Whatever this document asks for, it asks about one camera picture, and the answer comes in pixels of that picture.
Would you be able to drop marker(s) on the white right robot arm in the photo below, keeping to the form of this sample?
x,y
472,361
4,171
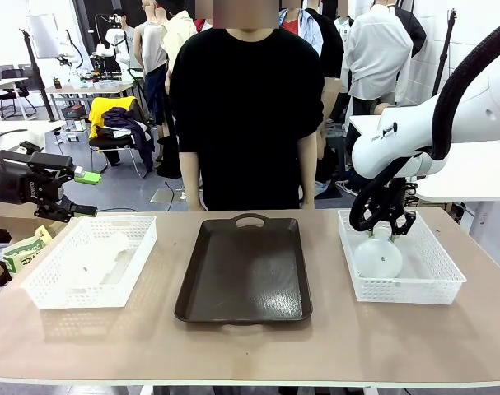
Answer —
x,y
398,140

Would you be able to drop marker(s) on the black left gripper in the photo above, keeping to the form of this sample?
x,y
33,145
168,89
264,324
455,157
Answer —
x,y
23,185

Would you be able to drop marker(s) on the mannequin in cream shirt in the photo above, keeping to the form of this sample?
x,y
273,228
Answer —
x,y
177,33

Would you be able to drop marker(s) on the green white paper package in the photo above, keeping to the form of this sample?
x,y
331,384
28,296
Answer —
x,y
23,255

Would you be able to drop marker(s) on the person torso black sweater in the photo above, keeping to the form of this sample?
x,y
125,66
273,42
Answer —
x,y
245,123

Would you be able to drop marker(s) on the white perforated plastic basket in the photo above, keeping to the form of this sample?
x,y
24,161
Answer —
x,y
80,298
398,294

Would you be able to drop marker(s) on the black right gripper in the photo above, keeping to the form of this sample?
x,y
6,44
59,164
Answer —
x,y
393,199

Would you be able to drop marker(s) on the black light stand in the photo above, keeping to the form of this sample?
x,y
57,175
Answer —
x,y
446,45

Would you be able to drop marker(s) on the person left hand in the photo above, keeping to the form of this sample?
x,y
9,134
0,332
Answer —
x,y
308,204

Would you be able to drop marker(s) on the person right forearm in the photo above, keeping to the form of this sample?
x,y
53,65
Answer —
x,y
190,177

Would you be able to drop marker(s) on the mannequin in white shirt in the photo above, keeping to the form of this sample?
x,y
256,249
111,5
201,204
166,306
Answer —
x,y
377,53

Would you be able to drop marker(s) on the black stand with softbox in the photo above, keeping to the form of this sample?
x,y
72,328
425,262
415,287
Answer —
x,y
43,35

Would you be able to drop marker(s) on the mannequin in black jacket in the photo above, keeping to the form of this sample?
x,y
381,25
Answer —
x,y
332,49

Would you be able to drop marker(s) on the black metal frame chair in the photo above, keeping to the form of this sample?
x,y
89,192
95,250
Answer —
x,y
109,144

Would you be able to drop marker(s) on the translucent plastic lab bottle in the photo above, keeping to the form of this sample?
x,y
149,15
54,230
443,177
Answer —
x,y
93,259

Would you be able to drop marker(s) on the mannequin red shirt blue jacket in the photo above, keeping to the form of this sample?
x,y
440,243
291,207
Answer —
x,y
291,25

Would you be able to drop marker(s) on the grey floor plate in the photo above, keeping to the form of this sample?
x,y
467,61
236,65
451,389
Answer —
x,y
162,195

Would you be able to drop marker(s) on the mannequin in white tank top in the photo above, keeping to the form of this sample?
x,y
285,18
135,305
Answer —
x,y
152,49

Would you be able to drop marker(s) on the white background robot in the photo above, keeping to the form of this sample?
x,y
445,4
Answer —
x,y
113,37

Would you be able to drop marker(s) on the person right hand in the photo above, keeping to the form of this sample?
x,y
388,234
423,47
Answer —
x,y
196,205

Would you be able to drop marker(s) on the translucent plastic conical flask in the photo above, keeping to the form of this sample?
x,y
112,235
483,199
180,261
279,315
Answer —
x,y
377,259

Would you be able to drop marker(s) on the hanging black garment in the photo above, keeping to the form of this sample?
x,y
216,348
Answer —
x,y
414,29

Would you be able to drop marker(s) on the yellow cloth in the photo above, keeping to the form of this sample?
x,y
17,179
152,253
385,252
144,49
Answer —
x,y
99,109

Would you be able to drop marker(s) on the black office chair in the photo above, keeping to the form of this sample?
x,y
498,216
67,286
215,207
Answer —
x,y
15,74

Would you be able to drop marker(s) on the person left forearm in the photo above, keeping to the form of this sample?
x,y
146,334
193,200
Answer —
x,y
308,168

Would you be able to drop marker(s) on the dark brown plastic tray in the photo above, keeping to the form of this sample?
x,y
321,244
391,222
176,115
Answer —
x,y
241,288

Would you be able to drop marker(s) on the dark purple garment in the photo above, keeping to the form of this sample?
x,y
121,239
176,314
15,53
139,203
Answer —
x,y
130,123

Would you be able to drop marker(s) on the brown cardboard box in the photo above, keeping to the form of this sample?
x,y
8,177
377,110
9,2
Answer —
x,y
15,214

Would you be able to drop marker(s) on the wooden background desk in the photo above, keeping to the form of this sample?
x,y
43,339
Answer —
x,y
89,87

